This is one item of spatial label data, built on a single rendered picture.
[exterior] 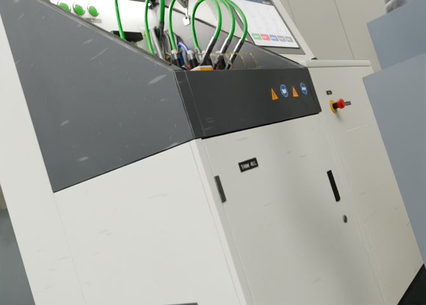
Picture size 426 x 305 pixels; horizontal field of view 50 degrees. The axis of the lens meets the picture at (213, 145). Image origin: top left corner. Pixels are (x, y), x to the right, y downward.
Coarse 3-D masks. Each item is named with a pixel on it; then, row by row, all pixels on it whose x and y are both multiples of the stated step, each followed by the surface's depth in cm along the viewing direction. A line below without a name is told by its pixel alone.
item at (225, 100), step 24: (192, 72) 105; (216, 72) 113; (240, 72) 121; (264, 72) 131; (288, 72) 143; (192, 96) 103; (216, 96) 110; (240, 96) 118; (264, 96) 128; (288, 96) 139; (216, 120) 107; (240, 120) 115; (264, 120) 124
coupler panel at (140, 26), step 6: (138, 24) 177; (144, 24) 180; (150, 24) 183; (156, 24) 185; (138, 30) 176; (144, 30) 179; (144, 36) 178; (150, 36) 181; (144, 42) 177; (144, 48) 176; (156, 54) 176; (168, 60) 185
